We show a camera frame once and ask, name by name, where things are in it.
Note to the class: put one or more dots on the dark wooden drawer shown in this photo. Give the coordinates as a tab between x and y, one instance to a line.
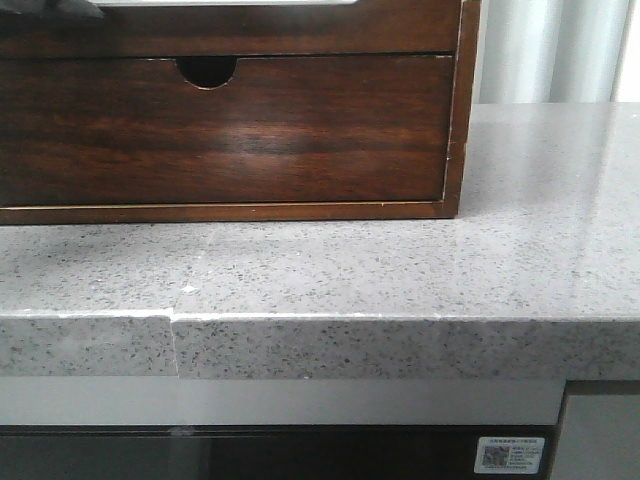
282	129

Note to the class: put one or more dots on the black oven front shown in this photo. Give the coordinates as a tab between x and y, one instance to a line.
256	452

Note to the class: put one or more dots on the white tray on cabinet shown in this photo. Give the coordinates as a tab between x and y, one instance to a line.
203	3

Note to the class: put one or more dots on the grey lower cabinet door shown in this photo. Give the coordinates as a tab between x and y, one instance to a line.
598	434

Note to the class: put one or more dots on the dark wooden drawer cabinet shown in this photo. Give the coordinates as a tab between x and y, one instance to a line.
206	42

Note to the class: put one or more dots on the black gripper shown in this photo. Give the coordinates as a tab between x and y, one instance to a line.
71	12

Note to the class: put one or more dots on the white curtain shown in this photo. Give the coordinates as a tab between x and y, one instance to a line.
557	51

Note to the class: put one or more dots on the white QR code sticker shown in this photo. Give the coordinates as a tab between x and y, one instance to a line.
509	455

